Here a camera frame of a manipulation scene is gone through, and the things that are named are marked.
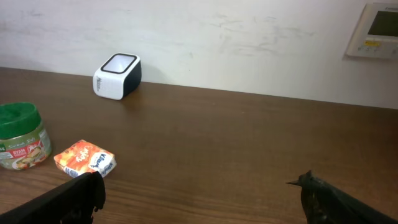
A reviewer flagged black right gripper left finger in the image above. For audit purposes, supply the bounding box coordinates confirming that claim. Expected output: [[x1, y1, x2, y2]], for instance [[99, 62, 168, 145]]
[[1, 172, 106, 224]]

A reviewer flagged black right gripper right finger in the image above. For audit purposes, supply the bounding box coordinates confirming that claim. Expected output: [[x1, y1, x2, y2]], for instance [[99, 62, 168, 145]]
[[288, 170, 397, 224]]

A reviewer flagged orange tissue packet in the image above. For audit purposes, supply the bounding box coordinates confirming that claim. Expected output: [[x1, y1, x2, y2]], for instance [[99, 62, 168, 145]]
[[53, 139, 117, 178]]

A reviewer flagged green lid seasoning jar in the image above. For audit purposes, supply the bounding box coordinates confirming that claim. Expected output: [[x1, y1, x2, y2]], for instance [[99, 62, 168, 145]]
[[1, 102, 52, 170]]

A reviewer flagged white barcode scanner box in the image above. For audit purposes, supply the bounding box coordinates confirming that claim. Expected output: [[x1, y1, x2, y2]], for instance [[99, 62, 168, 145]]
[[93, 53, 142, 100]]

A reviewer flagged beige wall control panel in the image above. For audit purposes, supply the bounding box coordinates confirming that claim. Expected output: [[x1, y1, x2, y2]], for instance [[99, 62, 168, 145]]
[[346, 3, 397, 60]]

